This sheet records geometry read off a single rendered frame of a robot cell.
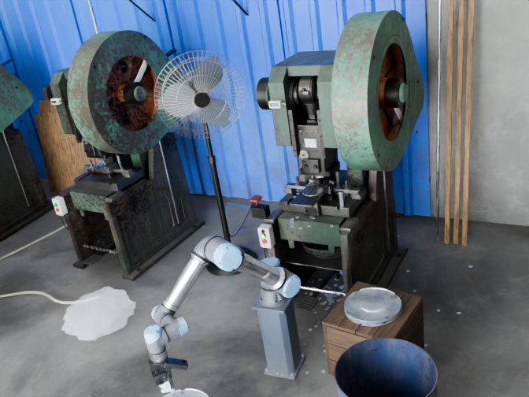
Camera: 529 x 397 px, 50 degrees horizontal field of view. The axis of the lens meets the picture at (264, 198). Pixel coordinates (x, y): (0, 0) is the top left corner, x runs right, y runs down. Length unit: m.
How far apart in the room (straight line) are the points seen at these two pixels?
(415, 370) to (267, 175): 2.73
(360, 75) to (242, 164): 2.52
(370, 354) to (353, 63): 1.33
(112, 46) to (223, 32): 1.20
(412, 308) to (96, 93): 2.27
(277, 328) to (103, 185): 1.92
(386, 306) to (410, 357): 0.42
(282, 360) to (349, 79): 1.50
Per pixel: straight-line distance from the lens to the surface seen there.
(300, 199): 3.26
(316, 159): 3.27
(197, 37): 4.90
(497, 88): 4.19
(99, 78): 3.79
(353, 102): 2.73
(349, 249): 3.22
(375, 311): 2.99
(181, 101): 3.71
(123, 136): 3.92
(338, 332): 2.98
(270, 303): 2.96
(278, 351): 3.14
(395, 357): 2.72
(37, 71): 6.38
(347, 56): 2.78
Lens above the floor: 2.17
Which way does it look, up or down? 25 degrees down
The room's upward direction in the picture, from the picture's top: 9 degrees counter-clockwise
